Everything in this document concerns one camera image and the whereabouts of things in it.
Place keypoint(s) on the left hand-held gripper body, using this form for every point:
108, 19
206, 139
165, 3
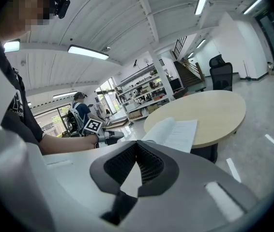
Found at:
93, 126

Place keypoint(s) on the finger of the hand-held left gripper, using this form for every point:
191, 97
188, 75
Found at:
116, 134

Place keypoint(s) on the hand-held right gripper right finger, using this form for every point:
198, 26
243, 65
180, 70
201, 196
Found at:
187, 197

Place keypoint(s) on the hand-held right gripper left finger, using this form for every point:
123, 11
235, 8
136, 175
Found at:
79, 173

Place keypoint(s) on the white book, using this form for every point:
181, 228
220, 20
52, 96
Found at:
175, 132

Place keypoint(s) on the person's left forearm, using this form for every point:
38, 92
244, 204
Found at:
66, 145

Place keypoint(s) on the plain cardboard box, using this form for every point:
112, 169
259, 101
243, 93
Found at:
135, 115

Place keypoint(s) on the printed cardboard box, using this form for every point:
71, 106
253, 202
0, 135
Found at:
152, 108

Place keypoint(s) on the white shelf unit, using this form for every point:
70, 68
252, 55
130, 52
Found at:
146, 93

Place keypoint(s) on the person's black t-shirt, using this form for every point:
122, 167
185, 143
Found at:
18, 110

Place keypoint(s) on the round wooden table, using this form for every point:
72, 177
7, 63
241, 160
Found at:
214, 112

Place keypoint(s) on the staircase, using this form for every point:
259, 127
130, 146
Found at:
187, 74

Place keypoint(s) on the black office chair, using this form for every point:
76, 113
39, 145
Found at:
221, 76

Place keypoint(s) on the broom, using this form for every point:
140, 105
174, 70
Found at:
247, 77

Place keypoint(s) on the person's head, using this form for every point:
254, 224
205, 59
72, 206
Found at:
20, 8

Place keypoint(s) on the dark double door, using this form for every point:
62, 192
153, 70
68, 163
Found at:
271, 35

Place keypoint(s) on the black head camera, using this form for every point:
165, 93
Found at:
62, 6

